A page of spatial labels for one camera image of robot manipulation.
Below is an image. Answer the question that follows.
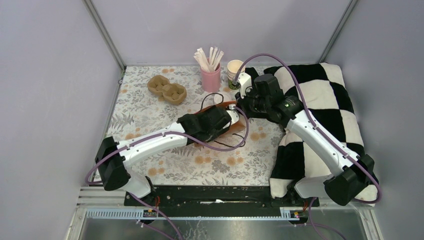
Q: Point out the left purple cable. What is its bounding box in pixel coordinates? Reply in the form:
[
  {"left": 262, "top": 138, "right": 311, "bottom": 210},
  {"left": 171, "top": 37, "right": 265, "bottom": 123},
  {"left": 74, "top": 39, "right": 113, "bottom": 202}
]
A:
[{"left": 84, "top": 105, "right": 250, "bottom": 240}]

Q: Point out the brown pulp cup carrier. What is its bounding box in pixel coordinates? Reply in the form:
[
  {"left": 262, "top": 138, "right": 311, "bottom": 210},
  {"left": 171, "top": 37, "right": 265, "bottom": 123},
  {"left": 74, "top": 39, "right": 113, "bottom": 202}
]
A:
[{"left": 147, "top": 75, "right": 187, "bottom": 105}]

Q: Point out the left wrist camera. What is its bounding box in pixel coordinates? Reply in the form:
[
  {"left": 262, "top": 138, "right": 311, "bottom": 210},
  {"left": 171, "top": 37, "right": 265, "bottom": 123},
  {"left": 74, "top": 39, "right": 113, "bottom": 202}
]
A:
[{"left": 223, "top": 107, "right": 240, "bottom": 129}]

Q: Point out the orange paper bag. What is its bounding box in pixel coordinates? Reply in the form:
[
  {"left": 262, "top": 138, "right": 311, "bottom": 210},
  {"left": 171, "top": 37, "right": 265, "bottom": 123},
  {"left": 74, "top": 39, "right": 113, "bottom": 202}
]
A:
[{"left": 198, "top": 92, "right": 246, "bottom": 148}]

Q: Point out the purple cable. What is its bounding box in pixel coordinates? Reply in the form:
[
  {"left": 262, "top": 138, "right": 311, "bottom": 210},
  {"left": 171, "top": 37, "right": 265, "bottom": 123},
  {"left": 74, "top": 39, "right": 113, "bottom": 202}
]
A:
[
  {"left": 231, "top": 53, "right": 383, "bottom": 240},
  {"left": 84, "top": 105, "right": 250, "bottom": 240}
]

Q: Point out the floral tablecloth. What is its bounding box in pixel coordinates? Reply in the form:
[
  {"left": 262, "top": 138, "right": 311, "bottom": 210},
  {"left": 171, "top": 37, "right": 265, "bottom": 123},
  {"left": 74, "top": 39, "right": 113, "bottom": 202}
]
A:
[{"left": 106, "top": 66, "right": 283, "bottom": 186}]

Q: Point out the pink straw holder cup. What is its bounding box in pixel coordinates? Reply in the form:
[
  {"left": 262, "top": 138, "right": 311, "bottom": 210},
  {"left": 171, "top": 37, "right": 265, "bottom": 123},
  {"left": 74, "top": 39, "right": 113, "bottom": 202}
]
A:
[{"left": 200, "top": 63, "right": 221, "bottom": 93}]

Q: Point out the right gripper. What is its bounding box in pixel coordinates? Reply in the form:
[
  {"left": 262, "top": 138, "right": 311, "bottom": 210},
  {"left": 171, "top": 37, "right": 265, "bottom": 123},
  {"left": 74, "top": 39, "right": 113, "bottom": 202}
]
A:
[{"left": 235, "top": 85, "right": 270, "bottom": 120}]

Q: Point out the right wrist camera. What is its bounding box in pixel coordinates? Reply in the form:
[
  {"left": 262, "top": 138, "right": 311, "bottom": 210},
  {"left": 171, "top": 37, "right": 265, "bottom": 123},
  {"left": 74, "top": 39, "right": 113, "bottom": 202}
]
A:
[{"left": 232, "top": 72, "right": 252, "bottom": 99}]

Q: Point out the stack of paper cups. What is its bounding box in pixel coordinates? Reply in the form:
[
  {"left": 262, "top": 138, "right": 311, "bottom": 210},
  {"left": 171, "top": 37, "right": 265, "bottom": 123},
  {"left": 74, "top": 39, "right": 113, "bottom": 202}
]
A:
[{"left": 227, "top": 59, "right": 244, "bottom": 90}]

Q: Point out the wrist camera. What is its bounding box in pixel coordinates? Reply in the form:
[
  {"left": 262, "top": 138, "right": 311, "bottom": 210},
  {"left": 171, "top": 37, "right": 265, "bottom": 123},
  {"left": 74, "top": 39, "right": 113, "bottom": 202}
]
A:
[
  {"left": 223, "top": 107, "right": 240, "bottom": 129},
  {"left": 232, "top": 72, "right": 252, "bottom": 99}
]

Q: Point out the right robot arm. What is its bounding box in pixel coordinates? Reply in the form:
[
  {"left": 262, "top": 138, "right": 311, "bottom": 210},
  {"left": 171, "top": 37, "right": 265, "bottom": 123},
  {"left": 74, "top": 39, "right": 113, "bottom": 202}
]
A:
[{"left": 233, "top": 73, "right": 377, "bottom": 206}]

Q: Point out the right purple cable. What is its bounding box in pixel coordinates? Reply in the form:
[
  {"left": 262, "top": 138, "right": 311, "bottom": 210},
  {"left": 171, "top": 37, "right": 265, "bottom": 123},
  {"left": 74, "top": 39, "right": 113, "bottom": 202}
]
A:
[{"left": 231, "top": 53, "right": 383, "bottom": 240}]

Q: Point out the stack of white lids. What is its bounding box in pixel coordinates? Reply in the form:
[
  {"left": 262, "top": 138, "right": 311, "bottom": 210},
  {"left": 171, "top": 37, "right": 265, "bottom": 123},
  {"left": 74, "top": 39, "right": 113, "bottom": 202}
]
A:
[{"left": 213, "top": 91, "right": 232, "bottom": 104}]

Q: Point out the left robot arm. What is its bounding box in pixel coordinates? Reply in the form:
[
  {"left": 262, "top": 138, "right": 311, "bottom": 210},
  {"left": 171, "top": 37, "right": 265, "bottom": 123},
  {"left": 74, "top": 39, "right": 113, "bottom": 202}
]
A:
[{"left": 95, "top": 104, "right": 240, "bottom": 206}]

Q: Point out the black white checkered pillow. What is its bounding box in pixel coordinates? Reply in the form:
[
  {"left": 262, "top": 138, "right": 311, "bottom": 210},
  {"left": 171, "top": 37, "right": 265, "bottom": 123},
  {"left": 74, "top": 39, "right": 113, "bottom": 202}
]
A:
[{"left": 263, "top": 63, "right": 365, "bottom": 198}]

